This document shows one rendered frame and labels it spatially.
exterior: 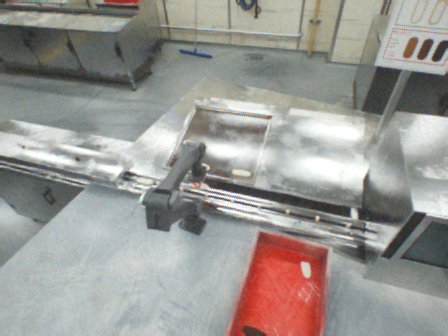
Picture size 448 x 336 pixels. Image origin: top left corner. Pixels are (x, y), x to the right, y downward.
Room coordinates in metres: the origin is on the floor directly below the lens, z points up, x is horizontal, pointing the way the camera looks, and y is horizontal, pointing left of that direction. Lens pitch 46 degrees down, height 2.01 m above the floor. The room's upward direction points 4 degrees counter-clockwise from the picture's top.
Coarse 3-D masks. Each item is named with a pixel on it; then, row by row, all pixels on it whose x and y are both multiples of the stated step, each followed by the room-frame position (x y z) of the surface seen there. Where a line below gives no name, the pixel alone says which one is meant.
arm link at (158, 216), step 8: (152, 192) 0.60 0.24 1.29; (152, 200) 0.57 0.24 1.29; (160, 200) 0.56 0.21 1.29; (168, 200) 0.56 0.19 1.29; (184, 200) 0.78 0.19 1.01; (200, 200) 0.79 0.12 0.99; (152, 208) 0.55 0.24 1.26; (160, 208) 0.55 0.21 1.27; (168, 208) 0.55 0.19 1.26; (176, 208) 0.64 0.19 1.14; (184, 208) 0.68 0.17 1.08; (192, 208) 0.73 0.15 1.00; (200, 208) 0.77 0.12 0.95; (152, 216) 0.54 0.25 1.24; (160, 216) 0.53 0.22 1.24; (168, 216) 0.54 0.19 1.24; (176, 216) 0.60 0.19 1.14; (184, 216) 0.66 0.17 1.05; (152, 224) 0.53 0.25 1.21; (160, 224) 0.52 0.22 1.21; (168, 224) 0.52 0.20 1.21
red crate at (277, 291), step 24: (264, 264) 0.54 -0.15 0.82; (288, 264) 0.53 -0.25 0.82; (312, 264) 0.53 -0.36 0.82; (264, 288) 0.44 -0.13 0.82; (288, 288) 0.43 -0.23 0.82; (312, 288) 0.43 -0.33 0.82; (240, 312) 0.35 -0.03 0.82; (264, 312) 0.35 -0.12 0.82; (288, 312) 0.34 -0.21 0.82; (312, 312) 0.34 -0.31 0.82
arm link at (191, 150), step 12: (192, 144) 0.93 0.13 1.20; (180, 156) 0.83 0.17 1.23; (192, 156) 0.84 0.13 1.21; (180, 168) 0.74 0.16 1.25; (168, 180) 0.67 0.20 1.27; (180, 180) 0.70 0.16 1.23; (156, 192) 0.62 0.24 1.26; (168, 192) 0.61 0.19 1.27; (144, 204) 0.57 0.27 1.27; (168, 204) 0.55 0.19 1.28
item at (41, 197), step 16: (0, 128) 1.69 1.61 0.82; (16, 128) 1.68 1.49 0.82; (32, 128) 1.66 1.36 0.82; (48, 128) 1.65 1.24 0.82; (64, 144) 1.46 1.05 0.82; (80, 144) 1.45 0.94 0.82; (96, 144) 1.44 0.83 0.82; (112, 144) 1.43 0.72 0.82; (128, 144) 1.42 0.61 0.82; (0, 176) 1.34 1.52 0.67; (16, 176) 1.28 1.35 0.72; (32, 176) 1.23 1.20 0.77; (48, 176) 1.17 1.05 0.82; (0, 192) 1.41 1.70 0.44; (16, 192) 1.34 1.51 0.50; (32, 192) 1.27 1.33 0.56; (48, 192) 1.22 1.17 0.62; (64, 192) 1.16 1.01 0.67; (80, 192) 1.11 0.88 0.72; (16, 208) 1.40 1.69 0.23; (32, 208) 1.33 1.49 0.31; (48, 208) 1.26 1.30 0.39
